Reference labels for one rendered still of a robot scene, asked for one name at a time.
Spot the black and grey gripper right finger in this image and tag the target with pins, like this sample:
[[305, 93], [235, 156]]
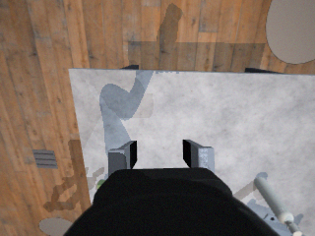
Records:
[[196, 155]]

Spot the grey metal shelving unit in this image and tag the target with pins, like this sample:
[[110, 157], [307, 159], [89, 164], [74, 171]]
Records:
[[282, 230]]

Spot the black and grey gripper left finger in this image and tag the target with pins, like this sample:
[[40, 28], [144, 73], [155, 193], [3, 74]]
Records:
[[124, 157]]

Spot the grey bottle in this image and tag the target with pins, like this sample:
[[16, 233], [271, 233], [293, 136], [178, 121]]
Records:
[[277, 206]]

